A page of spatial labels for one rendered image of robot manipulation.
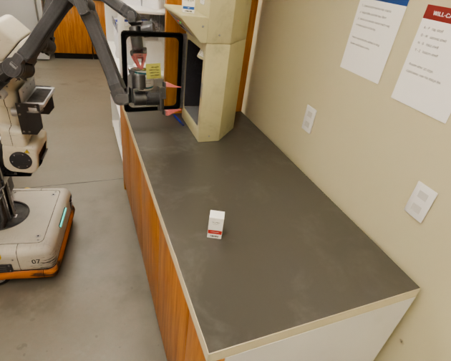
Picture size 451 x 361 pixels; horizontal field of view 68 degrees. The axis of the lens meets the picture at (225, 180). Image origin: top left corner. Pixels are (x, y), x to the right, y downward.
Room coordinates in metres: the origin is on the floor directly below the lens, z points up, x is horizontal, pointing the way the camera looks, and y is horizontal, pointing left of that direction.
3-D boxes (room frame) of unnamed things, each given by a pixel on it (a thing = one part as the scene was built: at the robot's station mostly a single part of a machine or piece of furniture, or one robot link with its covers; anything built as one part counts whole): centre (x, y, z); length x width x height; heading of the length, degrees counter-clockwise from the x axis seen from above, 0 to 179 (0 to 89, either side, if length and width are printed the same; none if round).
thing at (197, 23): (1.62, 0.28, 1.46); 0.32 x 0.12 x 0.10; 26
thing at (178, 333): (1.52, 0.10, 0.45); 2.05 x 0.67 x 0.90; 26
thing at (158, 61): (1.70, 0.44, 1.19); 0.30 x 0.01 x 0.40; 120
